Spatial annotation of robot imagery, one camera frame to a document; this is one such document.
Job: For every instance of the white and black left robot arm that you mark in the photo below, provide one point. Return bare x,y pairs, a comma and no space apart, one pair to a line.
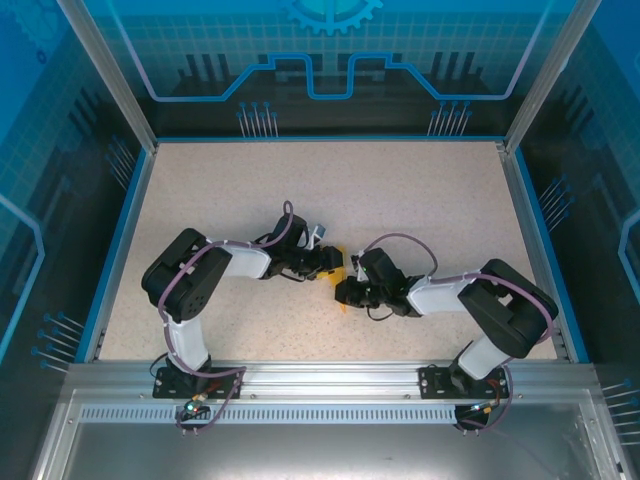
187,340

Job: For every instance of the grey metal sheet panel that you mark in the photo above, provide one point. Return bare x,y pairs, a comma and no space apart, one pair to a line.
320,450

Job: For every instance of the aluminium mounting rail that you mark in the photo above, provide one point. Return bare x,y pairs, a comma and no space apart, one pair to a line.
330,380

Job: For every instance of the aluminium frame post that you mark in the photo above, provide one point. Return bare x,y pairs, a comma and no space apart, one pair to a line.
550,75
113,75

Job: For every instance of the yellow paper sheet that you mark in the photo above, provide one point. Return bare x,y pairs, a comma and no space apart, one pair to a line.
334,277

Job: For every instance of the blue edged table side rail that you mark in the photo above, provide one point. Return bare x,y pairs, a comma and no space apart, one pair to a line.
120,250
544,250

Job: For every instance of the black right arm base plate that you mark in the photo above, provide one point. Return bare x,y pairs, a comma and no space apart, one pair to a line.
432,382

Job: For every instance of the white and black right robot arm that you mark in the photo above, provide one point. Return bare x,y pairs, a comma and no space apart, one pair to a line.
480,360

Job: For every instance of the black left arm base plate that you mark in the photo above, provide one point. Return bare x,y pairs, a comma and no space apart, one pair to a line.
170,387

